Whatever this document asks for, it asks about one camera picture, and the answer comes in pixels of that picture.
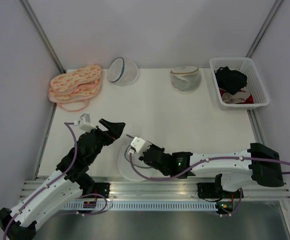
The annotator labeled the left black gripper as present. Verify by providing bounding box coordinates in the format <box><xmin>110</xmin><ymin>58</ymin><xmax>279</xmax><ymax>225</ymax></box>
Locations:
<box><xmin>88</xmin><ymin>118</ymin><xmax>126</xmax><ymax>164</ymax></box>

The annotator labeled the blue-trimmed mesh laundry bag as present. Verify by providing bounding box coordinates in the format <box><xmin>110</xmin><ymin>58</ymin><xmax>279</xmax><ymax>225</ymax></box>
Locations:
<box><xmin>116</xmin><ymin>133</ymin><xmax>151</xmax><ymax>183</ymax></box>

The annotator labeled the black bra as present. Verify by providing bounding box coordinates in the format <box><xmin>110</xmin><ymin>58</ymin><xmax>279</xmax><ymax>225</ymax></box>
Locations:
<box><xmin>214</xmin><ymin>66</ymin><xmax>247</xmax><ymax>95</ymax></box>

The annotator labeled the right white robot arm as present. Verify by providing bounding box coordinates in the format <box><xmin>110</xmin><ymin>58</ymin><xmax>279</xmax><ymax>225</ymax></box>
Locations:
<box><xmin>138</xmin><ymin>143</ymin><xmax>284</xmax><ymax>198</ymax></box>

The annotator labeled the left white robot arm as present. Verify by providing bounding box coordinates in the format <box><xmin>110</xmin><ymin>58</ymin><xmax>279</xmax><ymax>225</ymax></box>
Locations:
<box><xmin>0</xmin><ymin>118</ymin><xmax>126</xmax><ymax>240</ymax></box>

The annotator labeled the left blue-rimmed mesh laundry bag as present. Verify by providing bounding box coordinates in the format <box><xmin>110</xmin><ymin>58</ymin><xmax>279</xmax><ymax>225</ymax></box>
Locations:
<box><xmin>107</xmin><ymin>57</ymin><xmax>140</xmax><ymax>86</ymax></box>

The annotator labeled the beige-trimmed mesh laundry bag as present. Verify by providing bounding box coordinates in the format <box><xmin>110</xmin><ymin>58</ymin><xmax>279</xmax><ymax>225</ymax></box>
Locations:
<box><xmin>170</xmin><ymin>66</ymin><xmax>201</xmax><ymax>94</ymax></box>

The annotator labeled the beige bra in basket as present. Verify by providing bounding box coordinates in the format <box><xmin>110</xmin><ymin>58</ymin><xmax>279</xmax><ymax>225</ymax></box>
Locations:
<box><xmin>221</xmin><ymin>91</ymin><xmax>251</xmax><ymax>104</ymax></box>

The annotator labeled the white plastic basket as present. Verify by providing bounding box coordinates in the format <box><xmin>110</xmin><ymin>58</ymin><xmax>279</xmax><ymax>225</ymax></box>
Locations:
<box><xmin>209</xmin><ymin>56</ymin><xmax>270</xmax><ymax>111</ymax></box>

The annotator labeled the red garment in basket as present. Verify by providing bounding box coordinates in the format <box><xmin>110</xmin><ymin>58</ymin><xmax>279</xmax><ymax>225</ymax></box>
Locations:
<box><xmin>219</xmin><ymin>88</ymin><xmax>254</xmax><ymax>104</ymax></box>

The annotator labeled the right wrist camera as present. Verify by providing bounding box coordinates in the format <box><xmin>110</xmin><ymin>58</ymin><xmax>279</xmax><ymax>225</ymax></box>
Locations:
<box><xmin>130</xmin><ymin>136</ymin><xmax>152</xmax><ymax>155</ymax></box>

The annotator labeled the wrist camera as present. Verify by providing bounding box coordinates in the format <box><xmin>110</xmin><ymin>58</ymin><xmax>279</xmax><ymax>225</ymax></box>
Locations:
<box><xmin>78</xmin><ymin>113</ymin><xmax>96</xmax><ymax>133</ymax></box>
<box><xmin>130</xmin><ymin>136</ymin><xmax>152</xmax><ymax>155</ymax></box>

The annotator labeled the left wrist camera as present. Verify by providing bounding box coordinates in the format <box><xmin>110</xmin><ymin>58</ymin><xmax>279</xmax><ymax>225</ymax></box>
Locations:
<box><xmin>78</xmin><ymin>113</ymin><xmax>96</xmax><ymax>133</ymax></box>

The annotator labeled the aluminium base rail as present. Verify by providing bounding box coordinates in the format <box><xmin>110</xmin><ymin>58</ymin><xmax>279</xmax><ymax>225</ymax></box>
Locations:
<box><xmin>18</xmin><ymin>176</ymin><xmax>290</xmax><ymax>203</ymax></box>

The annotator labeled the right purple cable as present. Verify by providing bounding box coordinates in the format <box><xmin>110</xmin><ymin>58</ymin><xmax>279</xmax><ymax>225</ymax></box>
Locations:
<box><xmin>129</xmin><ymin>149</ymin><xmax>290</xmax><ymax>180</ymax></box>

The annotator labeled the purple cable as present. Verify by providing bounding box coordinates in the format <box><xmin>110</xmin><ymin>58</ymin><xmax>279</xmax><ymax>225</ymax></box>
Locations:
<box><xmin>2</xmin><ymin>121</ymin><xmax>108</xmax><ymax>240</ymax></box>
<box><xmin>129</xmin><ymin>149</ymin><xmax>290</xmax><ymax>180</ymax></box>

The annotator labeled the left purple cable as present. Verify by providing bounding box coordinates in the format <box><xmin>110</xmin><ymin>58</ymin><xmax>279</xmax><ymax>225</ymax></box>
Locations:
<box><xmin>2</xmin><ymin>121</ymin><xmax>108</xmax><ymax>240</ymax></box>

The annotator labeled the white slotted cable duct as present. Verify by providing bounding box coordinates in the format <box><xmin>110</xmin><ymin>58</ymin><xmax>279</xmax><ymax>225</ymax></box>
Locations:
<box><xmin>62</xmin><ymin>200</ymin><xmax>217</xmax><ymax>212</ymax></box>

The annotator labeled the left aluminium frame post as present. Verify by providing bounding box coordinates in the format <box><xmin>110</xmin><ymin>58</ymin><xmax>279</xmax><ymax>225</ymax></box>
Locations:
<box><xmin>19</xmin><ymin>0</ymin><xmax>66</xmax><ymax>74</ymax></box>

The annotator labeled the aluminium frame post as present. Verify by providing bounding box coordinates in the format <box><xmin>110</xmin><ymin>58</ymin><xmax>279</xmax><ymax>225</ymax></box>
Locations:
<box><xmin>245</xmin><ymin>0</ymin><xmax>285</xmax><ymax>58</ymax></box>
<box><xmin>19</xmin><ymin>0</ymin><xmax>66</xmax><ymax>74</ymax></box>

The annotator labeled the right aluminium frame post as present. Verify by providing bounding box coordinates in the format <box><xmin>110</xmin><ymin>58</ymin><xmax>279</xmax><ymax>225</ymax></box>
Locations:
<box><xmin>245</xmin><ymin>0</ymin><xmax>285</xmax><ymax>58</ymax></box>

